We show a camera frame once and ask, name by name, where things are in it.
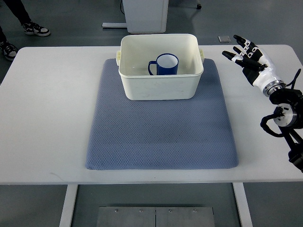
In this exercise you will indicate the white cabinet pedestal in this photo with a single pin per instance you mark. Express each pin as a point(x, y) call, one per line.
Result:
point(143, 16)

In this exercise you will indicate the chair caster wheel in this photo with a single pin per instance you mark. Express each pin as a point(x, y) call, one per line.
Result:
point(198, 5)

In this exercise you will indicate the left white table leg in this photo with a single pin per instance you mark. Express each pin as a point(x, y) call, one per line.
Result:
point(68, 205)

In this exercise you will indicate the blue-grey quilted mat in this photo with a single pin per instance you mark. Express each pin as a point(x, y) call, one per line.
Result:
point(171, 134)

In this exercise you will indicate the white table leg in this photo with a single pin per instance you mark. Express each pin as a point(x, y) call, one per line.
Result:
point(68, 205)
point(242, 205)

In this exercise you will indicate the person leg dark trousers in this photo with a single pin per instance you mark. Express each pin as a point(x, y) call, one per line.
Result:
point(19, 11)

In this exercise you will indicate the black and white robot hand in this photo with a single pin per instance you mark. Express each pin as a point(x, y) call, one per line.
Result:
point(257, 66)

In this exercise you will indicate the white plastic box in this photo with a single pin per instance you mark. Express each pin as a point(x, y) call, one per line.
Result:
point(141, 81)

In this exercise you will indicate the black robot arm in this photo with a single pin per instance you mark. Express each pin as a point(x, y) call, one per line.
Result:
point(286, 118)

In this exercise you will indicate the small grey floor socket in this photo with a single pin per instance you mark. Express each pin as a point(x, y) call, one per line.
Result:
point(224, 39)

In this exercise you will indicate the metal floor plate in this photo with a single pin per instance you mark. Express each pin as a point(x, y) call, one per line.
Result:
point(155, 217)

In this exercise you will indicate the black and white sneaker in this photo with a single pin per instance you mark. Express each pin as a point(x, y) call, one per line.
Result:
point(32, 28)

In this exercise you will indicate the right white table leg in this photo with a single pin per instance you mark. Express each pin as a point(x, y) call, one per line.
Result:
point(242, 205)

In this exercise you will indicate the blue mug white inside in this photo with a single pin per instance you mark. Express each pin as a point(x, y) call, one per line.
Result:
point(166, 64)

